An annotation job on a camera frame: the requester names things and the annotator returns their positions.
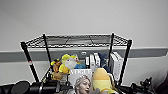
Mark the tall wide white box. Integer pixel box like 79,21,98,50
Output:
108,51,125,83

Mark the long grey wall band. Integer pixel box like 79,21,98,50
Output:
0,47,168,63

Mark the slim white box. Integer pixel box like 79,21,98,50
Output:
89,52,101,71

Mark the yellow white plush duck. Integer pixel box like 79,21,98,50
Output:
58,53,79,75

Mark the fashion magazine with face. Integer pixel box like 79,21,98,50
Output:
67,68,95,94

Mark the brown orange plush toy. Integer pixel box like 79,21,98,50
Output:
50,58,65,81

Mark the small blue plush toy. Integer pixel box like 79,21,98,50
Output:
74,56,87,70

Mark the black wire shelf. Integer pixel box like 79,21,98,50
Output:
19,32,133,94

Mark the white box with black edge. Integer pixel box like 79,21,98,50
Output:
84,55,91,70

